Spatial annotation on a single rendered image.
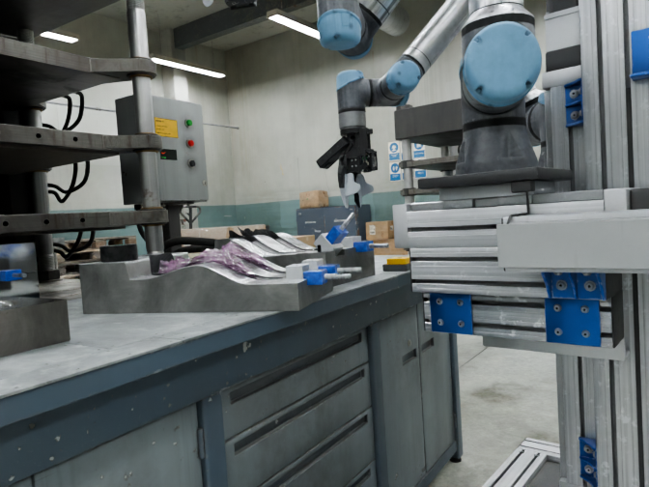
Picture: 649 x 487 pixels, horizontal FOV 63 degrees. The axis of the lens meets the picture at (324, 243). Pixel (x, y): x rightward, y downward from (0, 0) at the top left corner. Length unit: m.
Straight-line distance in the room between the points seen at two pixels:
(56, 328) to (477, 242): 0.75
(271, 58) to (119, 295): 9.31
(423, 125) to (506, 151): 4.54
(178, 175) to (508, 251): 1.52
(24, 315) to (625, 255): 0.89
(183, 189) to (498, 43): 1.51
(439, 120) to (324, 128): 4.21
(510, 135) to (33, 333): 0.87
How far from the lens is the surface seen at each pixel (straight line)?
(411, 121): 5.62
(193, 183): 2.20
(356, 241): 1.48
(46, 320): 0.98
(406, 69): 1.36
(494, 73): 0.91
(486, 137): 1.03
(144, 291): 1.19
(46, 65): 1.90
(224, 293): 1.10
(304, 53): 9.90
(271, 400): 1.17
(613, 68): 1.18
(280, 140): 10.00
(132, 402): 0.90
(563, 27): 1.31
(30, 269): 1.72
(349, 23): 0.99
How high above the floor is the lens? 0.98
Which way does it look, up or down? 3 degrees down
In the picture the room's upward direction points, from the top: 4 degrees counter-clockwise
